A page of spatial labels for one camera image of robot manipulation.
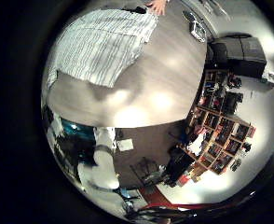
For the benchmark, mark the grey white striped cloth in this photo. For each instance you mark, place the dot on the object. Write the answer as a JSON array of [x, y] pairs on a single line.
[[102, 46]]

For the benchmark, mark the black chair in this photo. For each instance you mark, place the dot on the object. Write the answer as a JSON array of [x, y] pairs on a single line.
[[179, 165]]

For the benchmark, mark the small black object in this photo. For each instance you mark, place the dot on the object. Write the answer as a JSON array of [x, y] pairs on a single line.
[[137, 10]]

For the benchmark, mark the wooden cubby shelf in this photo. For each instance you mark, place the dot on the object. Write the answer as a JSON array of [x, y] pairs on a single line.
[[224, 130]]

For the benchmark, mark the white sheet of paper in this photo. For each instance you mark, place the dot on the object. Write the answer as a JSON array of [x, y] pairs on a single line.
[[125, 145]]

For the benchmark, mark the small white box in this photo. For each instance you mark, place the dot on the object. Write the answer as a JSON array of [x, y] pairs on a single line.
[[270, 77]]

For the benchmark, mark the red floor mat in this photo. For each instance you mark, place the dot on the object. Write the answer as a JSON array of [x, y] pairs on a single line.
[[157, 197]]

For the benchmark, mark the teal blue object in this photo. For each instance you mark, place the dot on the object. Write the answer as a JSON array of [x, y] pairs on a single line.
[[78, 130]]

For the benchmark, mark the grey metal table device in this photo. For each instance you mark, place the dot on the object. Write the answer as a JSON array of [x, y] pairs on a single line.
[[198, 30]]

